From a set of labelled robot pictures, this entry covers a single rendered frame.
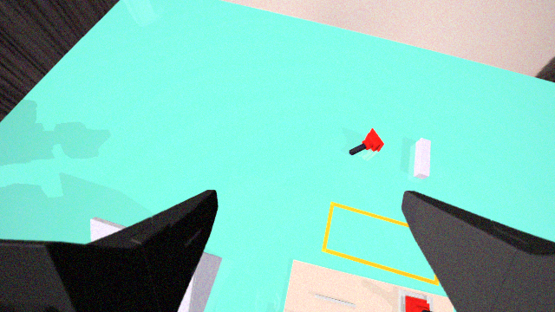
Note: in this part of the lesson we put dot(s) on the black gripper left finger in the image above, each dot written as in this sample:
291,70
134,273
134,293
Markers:
145,267

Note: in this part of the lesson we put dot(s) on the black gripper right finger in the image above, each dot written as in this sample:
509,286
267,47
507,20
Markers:
483,265

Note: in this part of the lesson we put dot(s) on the yellow rectangular frame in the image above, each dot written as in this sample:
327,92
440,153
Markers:
378,266

